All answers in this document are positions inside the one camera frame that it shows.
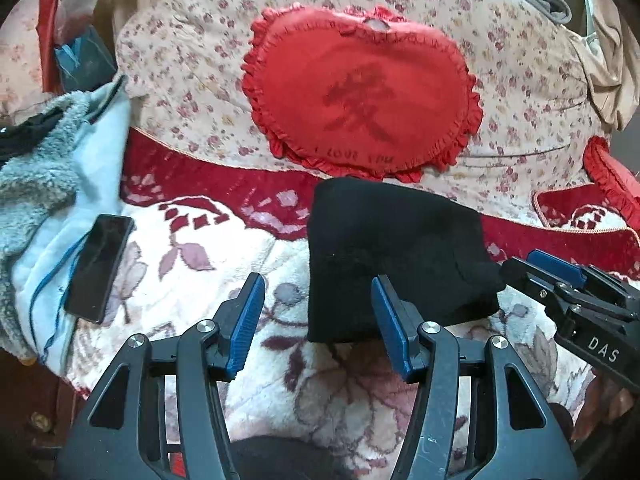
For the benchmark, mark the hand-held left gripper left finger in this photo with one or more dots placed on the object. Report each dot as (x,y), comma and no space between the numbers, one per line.
(247,320)

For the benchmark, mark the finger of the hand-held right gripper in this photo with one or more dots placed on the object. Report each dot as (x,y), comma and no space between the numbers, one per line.
(555,265)
(530,280)

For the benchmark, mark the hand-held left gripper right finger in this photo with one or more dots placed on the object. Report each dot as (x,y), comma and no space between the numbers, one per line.
(390,325)

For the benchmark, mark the black pants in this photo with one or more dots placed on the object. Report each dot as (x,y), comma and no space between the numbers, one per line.
(390,240)

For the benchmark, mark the person's right hand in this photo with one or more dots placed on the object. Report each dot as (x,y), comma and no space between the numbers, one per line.
(607,405)

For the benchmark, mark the red and white plush blanket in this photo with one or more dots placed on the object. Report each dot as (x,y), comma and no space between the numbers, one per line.
(175,270)

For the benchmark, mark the red ruffled cushion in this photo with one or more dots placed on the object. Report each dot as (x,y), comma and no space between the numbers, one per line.
(607,165)

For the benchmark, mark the black smartphone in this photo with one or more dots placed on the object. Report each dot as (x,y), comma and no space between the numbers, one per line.
(97,270)

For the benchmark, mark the beige cloth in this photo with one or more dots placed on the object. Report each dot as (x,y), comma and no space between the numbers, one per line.
(607,70)

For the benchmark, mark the red heart-shaped ruffled pillow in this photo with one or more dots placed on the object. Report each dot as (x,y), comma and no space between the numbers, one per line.
(360,85)

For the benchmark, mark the light blue fleece jacket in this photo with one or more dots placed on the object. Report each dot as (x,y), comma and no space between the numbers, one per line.
(30,175)

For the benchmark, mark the beige floral cushion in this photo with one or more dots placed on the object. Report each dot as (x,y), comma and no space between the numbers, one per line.
(190,60)

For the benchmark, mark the dark cloth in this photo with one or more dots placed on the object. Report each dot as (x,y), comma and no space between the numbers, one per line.
(25,135)

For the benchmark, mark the blue plastic bag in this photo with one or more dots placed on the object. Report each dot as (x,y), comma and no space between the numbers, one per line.
(85,60)

